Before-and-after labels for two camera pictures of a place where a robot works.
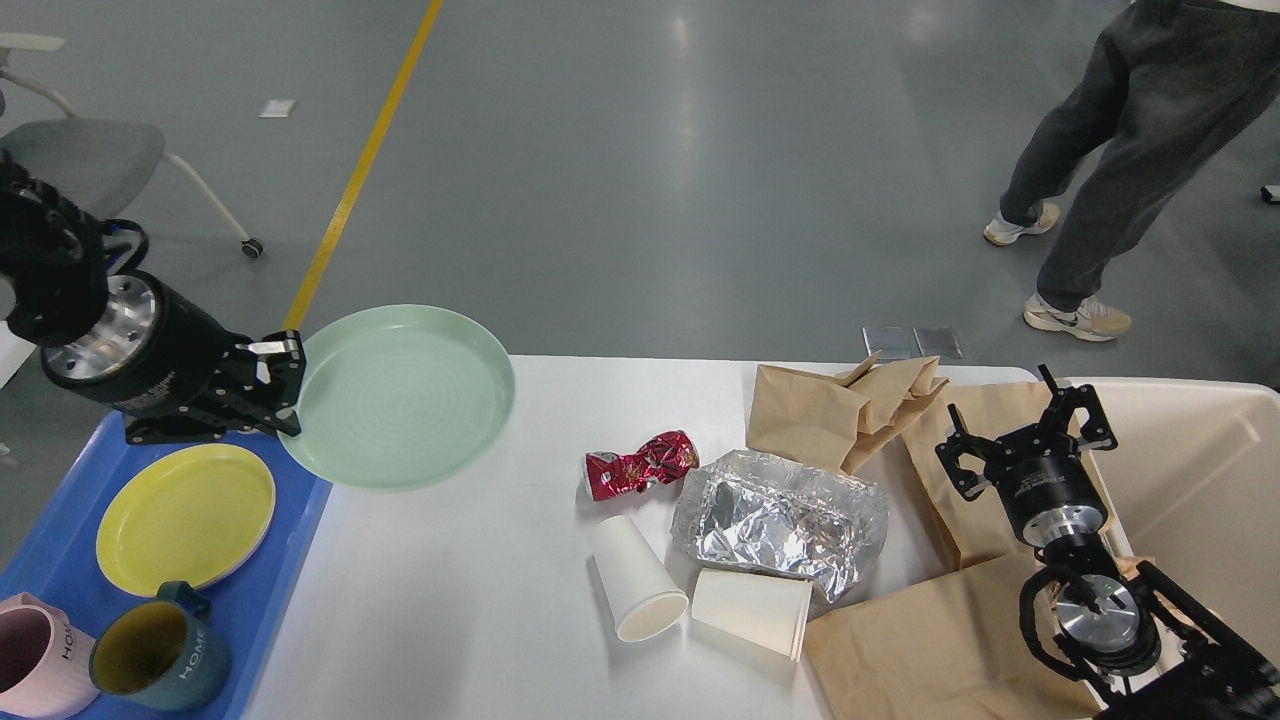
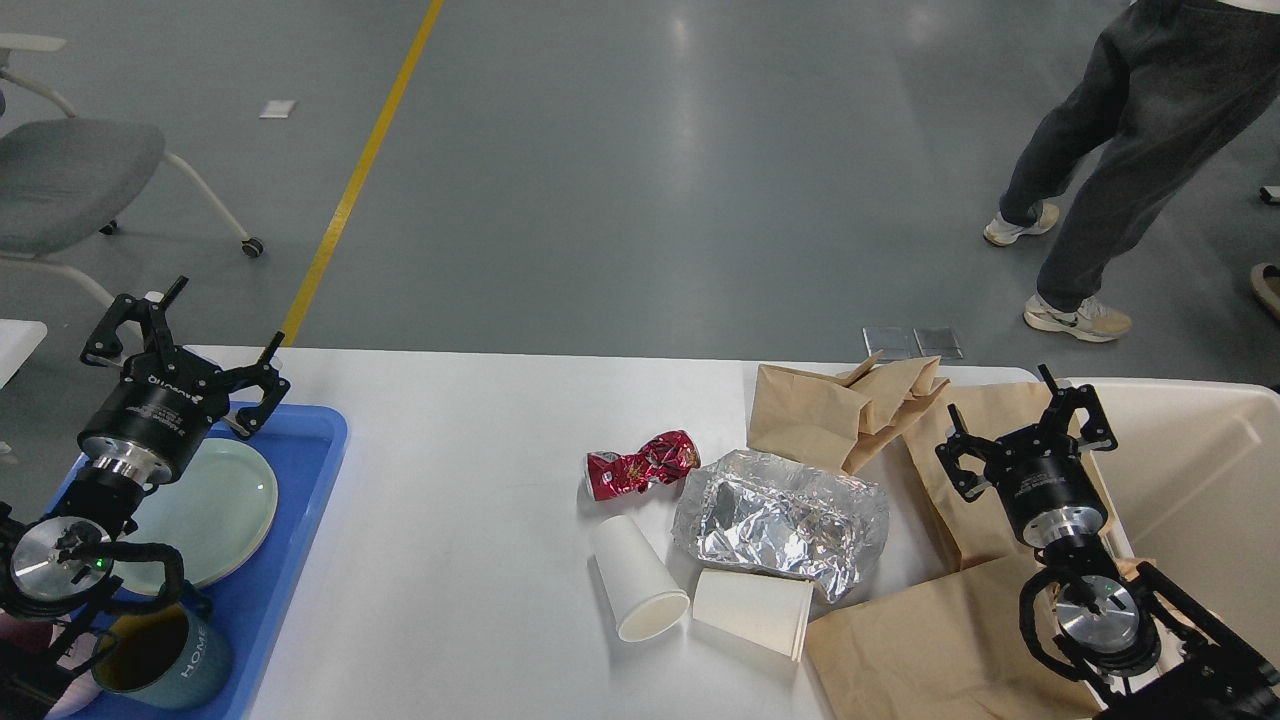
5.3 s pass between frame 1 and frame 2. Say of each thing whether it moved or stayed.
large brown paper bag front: stayed
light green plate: moved
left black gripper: moved
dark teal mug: stayed
